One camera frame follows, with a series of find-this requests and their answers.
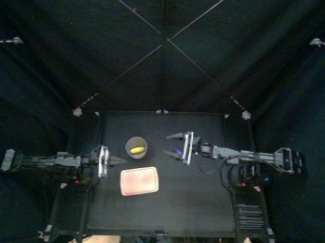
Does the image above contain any yellow toy corn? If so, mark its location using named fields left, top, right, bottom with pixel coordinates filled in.
left=129, top=145, right=147, bottom=156

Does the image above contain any grey bowl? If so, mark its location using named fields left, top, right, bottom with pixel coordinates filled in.
left=125, top=136, right=150, bottom=160

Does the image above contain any pink square plate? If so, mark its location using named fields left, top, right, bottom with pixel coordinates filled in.
left=118, top=166, right=162, bottom=197

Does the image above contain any grey metal clamp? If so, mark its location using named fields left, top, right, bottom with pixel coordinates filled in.
left=309, top=37, right=325, bottom=47
left=0, top=36, right=24, bottom=46

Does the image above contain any black looped cable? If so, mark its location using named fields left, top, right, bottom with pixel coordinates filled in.
left=200, top=157, right=244, bottom=193

